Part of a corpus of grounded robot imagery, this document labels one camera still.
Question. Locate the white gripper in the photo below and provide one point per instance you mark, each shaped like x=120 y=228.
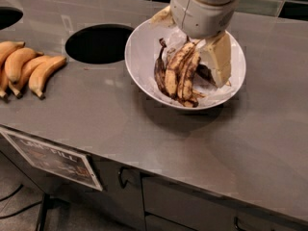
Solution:
x=202 y=16

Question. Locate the spotted brown banana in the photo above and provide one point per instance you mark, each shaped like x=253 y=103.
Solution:
x=173 y=68
x=185 y=86

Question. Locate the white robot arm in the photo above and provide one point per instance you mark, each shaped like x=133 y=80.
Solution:
x=208 y=20

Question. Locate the dark banana peel right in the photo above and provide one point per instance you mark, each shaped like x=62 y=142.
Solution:
x=216 y=77

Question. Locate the dark banana peel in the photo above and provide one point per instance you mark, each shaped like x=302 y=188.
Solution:
x=159 y=69
x=216 y=77

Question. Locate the dark banana peel left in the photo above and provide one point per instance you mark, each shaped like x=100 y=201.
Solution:
x=159 y=69

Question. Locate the white bowl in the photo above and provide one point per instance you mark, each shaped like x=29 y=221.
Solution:
x=143 y=48

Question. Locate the yellow banana rightmost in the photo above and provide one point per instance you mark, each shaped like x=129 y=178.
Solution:
x=41 y=74

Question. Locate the yellow banana middle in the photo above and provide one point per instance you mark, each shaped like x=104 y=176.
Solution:
x=17 y=59

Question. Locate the yellow banana top left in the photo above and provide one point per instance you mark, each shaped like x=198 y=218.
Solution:
x=7 y=47

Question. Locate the yellow banana at edge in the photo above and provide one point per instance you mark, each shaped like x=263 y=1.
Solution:
x=3 y=84

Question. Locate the landfill sign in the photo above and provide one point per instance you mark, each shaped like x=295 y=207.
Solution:
x=54 y=159

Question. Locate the grey cabinet drawer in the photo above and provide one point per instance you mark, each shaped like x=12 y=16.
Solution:
x=171 y=207

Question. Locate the black cabinet handle left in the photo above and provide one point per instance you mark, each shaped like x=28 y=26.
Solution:
x=122 y=182

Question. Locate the black cabinet handle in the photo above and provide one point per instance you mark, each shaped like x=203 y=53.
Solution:
x=122 y=182
x=240 y=225

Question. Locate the black cabinet handle right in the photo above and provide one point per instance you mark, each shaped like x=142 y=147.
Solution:
x=240 y=225

